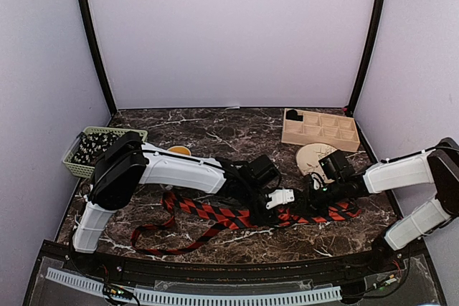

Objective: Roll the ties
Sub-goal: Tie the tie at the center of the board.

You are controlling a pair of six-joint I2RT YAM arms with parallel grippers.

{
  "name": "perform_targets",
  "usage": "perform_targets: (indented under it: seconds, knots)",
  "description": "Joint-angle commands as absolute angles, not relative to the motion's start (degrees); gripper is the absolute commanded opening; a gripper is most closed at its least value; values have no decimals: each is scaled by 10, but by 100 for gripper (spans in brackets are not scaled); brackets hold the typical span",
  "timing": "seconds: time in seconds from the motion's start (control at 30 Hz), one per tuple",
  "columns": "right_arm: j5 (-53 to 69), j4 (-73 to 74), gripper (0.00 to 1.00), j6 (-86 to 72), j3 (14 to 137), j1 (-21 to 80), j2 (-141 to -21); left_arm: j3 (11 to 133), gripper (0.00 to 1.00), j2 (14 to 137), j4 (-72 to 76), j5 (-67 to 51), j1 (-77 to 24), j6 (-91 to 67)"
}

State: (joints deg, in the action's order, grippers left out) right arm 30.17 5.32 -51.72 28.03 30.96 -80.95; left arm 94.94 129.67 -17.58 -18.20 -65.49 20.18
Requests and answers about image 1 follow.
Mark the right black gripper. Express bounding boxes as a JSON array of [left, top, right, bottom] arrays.
[[295, 178, 346, 217]]

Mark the red navy striped tie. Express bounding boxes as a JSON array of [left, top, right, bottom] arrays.
[[131, 191, 361, 256]]

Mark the white patterned mug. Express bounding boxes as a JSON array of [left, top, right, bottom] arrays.
[[166, 144, 193, 191]]

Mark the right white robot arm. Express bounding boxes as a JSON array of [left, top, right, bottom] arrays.
[[305, 137, 458, 273]]

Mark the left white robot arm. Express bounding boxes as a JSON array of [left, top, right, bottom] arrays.
[[71, 131, 281, 274]]

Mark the bird pattern ceramic plate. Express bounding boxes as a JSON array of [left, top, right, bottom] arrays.
[[295, 143, 336, 183]]

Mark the wooden compartment organizer box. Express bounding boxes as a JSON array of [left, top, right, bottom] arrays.
[[281, 108, 361, 152]]

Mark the black rolled tie in box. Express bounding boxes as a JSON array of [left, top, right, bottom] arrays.
[[285, 109, 303, 122]]

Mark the green plastic basket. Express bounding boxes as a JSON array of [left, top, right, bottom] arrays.
[[62, 126, 148, 178]]

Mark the black white patterned tie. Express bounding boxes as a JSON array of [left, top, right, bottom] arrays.
[[71, 133, 120, 166]]

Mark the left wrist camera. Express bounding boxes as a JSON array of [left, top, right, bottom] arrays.
[[265, 188, 295, 209]]

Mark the black front rail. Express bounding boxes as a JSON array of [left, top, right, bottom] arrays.
[[39, 239, 431, 287]]

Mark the white slotted cable duct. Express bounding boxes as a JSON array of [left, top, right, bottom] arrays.
[[44, 267, 342, 305]]

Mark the right black frame post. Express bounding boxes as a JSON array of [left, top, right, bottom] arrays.
[[345, 0, 384, 117]]

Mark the black frame post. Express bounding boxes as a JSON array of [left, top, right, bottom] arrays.
[[78, 0, 118, 116], [345, 0, 384, 117]]

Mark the left black frame post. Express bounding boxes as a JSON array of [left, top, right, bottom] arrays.
[[78, 0, 118, 116]]

